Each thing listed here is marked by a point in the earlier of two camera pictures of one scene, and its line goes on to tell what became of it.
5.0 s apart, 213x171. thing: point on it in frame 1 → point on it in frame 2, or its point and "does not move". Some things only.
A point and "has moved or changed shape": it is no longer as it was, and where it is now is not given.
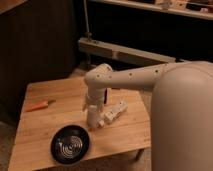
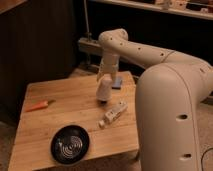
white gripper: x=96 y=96 → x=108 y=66
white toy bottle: x=113 y=114 does not move
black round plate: x=70 y=144 does not move
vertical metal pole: x=88 y=35 does not move
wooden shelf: x=194 y=8 does not move
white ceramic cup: x=93 y=116 has moved or changed shape
